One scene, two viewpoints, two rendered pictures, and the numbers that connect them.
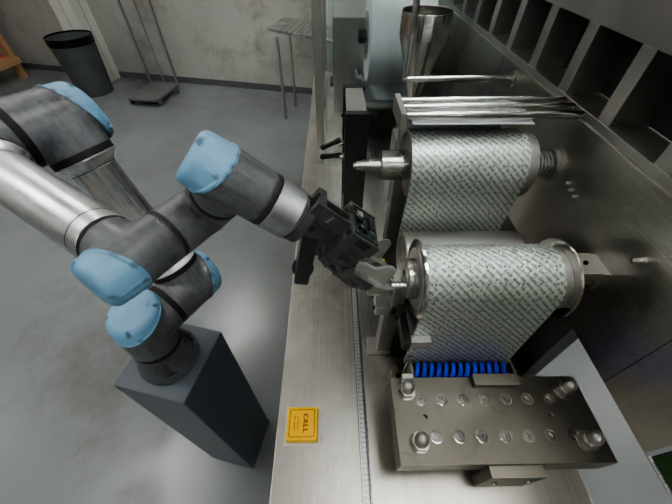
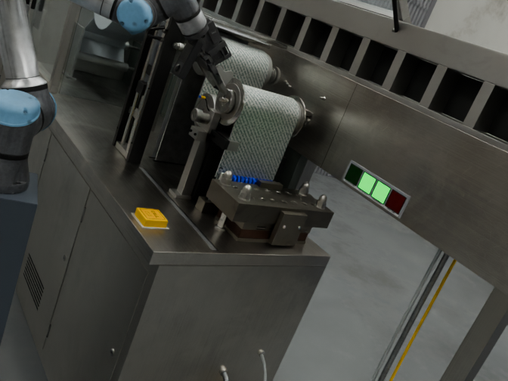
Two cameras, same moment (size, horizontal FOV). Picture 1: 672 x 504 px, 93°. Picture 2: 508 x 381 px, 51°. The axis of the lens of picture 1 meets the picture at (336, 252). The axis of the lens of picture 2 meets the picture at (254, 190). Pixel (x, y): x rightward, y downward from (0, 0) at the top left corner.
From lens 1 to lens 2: 1.27 m
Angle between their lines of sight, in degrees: 45
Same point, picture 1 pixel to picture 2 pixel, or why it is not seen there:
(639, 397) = (335, 159)
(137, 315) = (26, 101)
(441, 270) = (247, 89)
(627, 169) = (310, 64)
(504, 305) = (275, 116)
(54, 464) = not seen: outside the picture
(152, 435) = not seen: outside the picture
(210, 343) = (32, 178)
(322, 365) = (144, 199)
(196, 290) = (49, 109)
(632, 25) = (300, 9)
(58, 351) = not seen: outside the picture
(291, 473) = (156, 238)
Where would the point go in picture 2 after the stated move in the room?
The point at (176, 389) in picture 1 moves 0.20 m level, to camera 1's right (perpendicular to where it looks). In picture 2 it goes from (23, 197) to (98, 203)
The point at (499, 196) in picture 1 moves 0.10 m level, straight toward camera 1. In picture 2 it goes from (255, 82) to (255, 85)
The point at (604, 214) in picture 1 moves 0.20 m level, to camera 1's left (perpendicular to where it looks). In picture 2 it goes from (305, 88) to (261, 74)
